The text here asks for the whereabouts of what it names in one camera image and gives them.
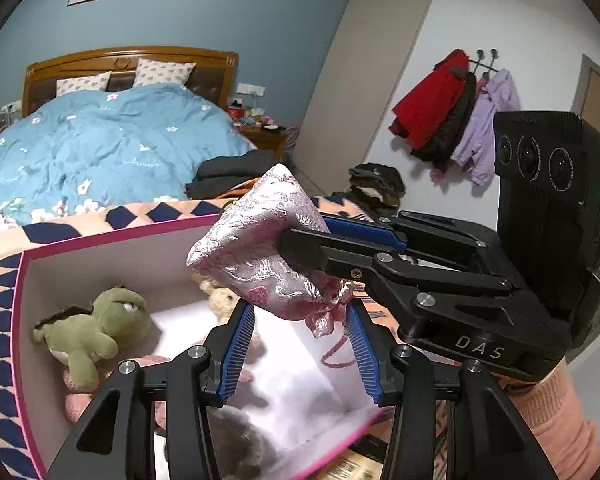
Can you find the pink cardboard box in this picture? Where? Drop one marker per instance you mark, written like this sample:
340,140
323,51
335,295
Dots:
145,270

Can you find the blue floral duvet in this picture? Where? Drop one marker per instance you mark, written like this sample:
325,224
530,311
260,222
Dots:
105,150

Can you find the wooden bed headboard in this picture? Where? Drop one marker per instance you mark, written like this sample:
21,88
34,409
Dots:
80,60

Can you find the lilac jacket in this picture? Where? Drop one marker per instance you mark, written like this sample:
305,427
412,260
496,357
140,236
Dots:
485,130

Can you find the pink brocade pouch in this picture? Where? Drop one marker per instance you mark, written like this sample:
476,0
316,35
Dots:
260,240

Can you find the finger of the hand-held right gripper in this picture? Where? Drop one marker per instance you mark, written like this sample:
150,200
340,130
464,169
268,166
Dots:
310,252
365,232

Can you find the beige wardrobe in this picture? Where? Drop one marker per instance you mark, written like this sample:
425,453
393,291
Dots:
360,85

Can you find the green plush turtle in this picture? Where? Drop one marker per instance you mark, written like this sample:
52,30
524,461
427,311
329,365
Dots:
115,315

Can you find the small cream plush doll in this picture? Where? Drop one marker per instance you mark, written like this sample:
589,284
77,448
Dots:
220,302

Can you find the wooden nightstand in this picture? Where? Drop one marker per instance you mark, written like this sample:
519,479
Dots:
267,140

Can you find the black jacket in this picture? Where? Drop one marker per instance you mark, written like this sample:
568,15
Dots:
450,130

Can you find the orange patterned blanket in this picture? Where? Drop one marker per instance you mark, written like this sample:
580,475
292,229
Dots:
0,305

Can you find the black wall coat hooks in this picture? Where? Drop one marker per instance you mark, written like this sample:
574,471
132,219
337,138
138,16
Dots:
480,62

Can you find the red jacket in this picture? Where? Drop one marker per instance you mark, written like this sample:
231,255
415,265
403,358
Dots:
425,105

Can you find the pile of dark clothes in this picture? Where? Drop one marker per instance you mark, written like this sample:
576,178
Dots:
375,180

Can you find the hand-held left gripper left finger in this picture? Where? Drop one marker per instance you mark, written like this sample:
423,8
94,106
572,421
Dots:
237,345

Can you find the white wall socket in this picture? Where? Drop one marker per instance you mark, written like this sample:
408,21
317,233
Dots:
11,107
250,89

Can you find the dark folded clothes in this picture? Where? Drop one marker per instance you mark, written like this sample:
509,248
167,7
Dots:
230,170

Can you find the pink knitted plush toy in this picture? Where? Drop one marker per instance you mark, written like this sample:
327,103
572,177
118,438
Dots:
77,405

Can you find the white dotted pillow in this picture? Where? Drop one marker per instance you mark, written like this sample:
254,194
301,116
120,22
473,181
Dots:
162,72
82,84

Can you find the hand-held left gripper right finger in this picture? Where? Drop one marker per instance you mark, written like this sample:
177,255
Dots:
365,350

